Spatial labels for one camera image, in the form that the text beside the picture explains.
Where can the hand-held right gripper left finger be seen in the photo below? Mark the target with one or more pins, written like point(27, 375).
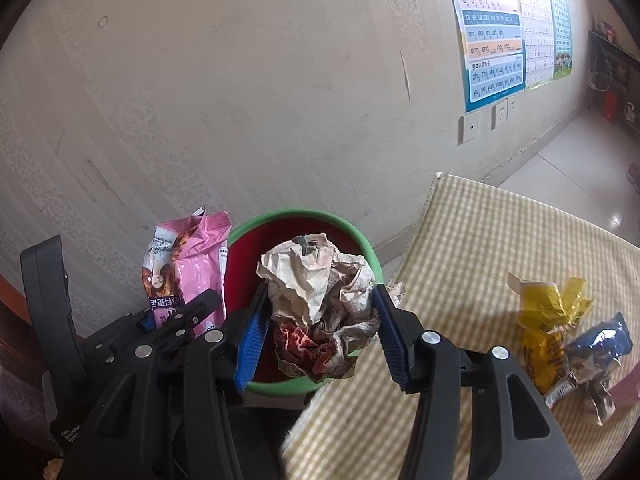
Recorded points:
point(252, 345)

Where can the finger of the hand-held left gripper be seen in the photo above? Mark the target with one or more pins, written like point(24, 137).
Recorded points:
point(145, 322)
point(197, 310)

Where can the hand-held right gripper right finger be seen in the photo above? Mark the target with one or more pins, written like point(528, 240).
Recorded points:
point(392, 340)

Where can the pink plastic packet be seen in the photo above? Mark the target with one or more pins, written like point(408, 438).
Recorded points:
point(200, 260)

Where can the red bin with green rim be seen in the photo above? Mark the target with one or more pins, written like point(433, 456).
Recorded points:
point(250, 245)

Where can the paper ball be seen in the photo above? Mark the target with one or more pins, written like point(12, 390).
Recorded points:
point(320, 290)

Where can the purple blanket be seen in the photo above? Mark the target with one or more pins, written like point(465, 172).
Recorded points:
point(629, 392)

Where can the yellow checked mat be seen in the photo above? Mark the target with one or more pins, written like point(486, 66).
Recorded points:
point(475, 260)

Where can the yellow snack packet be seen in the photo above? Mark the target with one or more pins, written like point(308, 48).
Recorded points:
point(537, 355)

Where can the blue snack packet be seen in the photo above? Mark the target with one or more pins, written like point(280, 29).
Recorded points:
point(600, 340)

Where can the red box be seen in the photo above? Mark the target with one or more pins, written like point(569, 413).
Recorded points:
point(608, 105)

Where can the dark storage shelf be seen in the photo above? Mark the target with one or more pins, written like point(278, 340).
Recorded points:
point(612, 70)

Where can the white wall socket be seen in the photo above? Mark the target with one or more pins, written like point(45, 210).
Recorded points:
point(470, 129)
point(499, 116)
point(512, 109)

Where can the blue letter wall poster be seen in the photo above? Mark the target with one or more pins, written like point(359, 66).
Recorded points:
point(490, 35)

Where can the pale table wall poster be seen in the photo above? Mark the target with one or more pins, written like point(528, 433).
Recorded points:
point(537, 20)

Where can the green bordered wall poster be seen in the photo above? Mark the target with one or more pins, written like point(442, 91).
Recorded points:
point(561, 25)

